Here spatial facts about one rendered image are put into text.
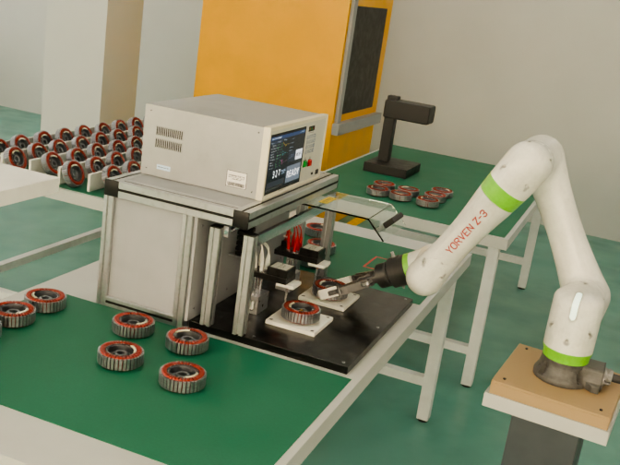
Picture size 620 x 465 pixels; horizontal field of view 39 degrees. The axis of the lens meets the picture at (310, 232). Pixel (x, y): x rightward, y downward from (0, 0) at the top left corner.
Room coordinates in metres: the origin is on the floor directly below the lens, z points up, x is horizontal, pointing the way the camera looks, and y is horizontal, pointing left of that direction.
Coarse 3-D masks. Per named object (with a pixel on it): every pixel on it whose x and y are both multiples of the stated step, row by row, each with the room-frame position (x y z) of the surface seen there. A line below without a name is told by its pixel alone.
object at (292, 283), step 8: (272, 264) 2.36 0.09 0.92; (280, 264) 2.37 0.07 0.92; (256, 272) 2.34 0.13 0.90; (264, 272) 2.34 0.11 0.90; (272, 272) 2.33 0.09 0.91; (280, 272) 2.32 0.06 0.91; (288, 272) 2.32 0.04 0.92; (256, 280) 2.37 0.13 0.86; (272, 280) 2.33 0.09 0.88; (280, 280) 2.32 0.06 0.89; (288, 280) 2.33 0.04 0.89; (296, 280) 2.36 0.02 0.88; (256, 288) 2.37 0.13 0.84; (288, 288) 2.31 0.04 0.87
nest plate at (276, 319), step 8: (280, 312) 2.35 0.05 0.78; (272, 320) 2.28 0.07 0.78; (280, 320) 2.29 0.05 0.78; (320, 320) 2.33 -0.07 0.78; (328, 320) 2.34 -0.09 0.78; (288, 328) 2.26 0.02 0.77; (296, 328) 2.25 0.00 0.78; (304, 328) 2.26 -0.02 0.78; (312, 328) 2.26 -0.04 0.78; (320, 328) 2.28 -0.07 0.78; (312, 336) 2.24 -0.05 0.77
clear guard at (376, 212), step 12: (336, 192) 2.76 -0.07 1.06; (312, 204) 2.55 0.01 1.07; (324, 204) 2.57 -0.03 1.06; (336, 204) 2.59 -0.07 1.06; (348, 204) 2.62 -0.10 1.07; (360, 204) 2.64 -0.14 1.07; (372, 204) 2.66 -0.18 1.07; (384, 204) 2.68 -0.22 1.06; (360, 216) 2.49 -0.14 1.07; (372, 216) 2.51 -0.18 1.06; (384, 216) 2.58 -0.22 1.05; (384, 228) 2.52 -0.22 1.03; (396, 228) 2.60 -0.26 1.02; (384, 240) 2.46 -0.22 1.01
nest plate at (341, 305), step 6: (312, 288) 2.60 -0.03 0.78; (300, 294) 2.53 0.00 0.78; (306, 294) 2.53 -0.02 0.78; (312, 294) 2.54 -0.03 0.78; (348, 294) 2.59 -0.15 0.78; (354, 294) 2.59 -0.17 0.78; (306, 300) 2.50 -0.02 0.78; (312, 300) 2.50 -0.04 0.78; (318, 300) 2.50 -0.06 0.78; (324, 300) 2.51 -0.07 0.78; (330, 300) 2.51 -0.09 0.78; (342, 300) 2.53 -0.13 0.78; (348, 300) 2.54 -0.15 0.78; (354, 300) 2.56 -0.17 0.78; (330, 306) 2.48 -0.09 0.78; (336, 306) 2.47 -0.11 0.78; (342, 306) 2.47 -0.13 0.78; (348, 306) 2.50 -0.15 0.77
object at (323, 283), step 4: (316, 280) 2.57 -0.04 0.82; (320, 280) 2.58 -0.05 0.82; (324, 280) 2.58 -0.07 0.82; (328, 280) 2.59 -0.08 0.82; (332, 280) 2.60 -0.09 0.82; (336, 280) 2.60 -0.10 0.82; (316, 284) 2.54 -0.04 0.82; (320, 284) 2.54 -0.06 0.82; (324, 284) 2.58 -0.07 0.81; (328, 284) 2.59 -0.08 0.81; (332, 284) 2.59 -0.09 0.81; (336, 284) 2.58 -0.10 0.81; (340, 284) 2.57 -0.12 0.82; (316, 288) 2.52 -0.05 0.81; (320, 288) 2.52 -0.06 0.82; (324, 288) 2.52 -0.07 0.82; (316, 292) 2.52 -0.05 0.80; (316, 296) 2.53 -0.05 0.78; (336, 296) 2.51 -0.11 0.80; (340, 296) 2.51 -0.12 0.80; (344, 296) 2.53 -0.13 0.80; (328, 300) 2.51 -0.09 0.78; (332, 300) 2.51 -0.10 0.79; (336, 300) 2.51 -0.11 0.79
